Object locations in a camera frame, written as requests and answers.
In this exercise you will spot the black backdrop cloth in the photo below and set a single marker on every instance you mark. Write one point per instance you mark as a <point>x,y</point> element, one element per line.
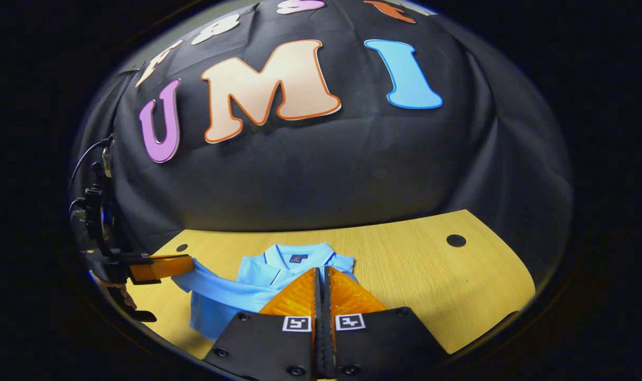
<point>321,169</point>

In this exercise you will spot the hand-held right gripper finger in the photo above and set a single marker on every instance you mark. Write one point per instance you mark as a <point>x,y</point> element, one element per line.
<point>318,344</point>
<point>330,344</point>

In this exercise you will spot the light blue polo T-shirt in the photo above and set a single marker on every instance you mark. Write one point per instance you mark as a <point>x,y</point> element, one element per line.
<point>220,301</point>

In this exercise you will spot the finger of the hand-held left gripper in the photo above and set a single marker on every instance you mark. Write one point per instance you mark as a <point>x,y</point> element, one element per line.
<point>157,267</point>

